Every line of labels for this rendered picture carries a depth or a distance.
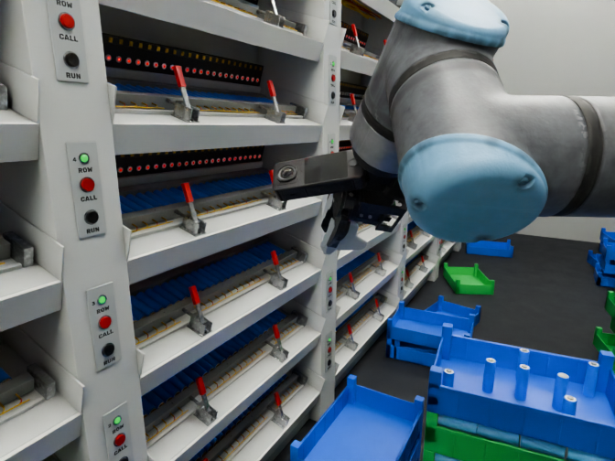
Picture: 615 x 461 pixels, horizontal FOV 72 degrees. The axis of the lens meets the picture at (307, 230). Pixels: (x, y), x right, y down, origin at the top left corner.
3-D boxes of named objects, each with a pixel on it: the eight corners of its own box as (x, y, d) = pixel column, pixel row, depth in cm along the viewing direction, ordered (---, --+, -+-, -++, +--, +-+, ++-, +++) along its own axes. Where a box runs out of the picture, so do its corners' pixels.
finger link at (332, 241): (337, 256, 57) (357, 211, 51) (326, 254, 57) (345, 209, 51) (336, 230, 61) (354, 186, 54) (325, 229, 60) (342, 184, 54)
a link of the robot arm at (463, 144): (618, 173, 25) (550, 49, 32) (426, 169, 25) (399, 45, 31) (540, 253, 33) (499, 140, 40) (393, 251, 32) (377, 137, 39)
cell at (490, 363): (492, 389, 79) (496, 358, 78) (492, 394, 78) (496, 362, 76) (482, 386, 80) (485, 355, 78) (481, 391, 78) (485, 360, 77)
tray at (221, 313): (317, 283, 119) (331, 240, 114) (135, 400, 68) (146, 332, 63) (261, 251, 127) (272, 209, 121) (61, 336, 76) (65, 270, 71)
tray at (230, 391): (317, 345, 123) (330, 306, 118) (147, 498, 73) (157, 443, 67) (263, 311, 131) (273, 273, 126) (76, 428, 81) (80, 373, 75)
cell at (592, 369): (593, 392, 78) (598, 361, 76) (595, 398, 76) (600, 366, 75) (581, 390, 79) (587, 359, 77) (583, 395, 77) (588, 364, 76)
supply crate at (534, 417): (605, 389, 80) (612, 351, 78) (635, 466, 62) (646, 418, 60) (440, 355, 92) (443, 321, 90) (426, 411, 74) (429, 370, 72)
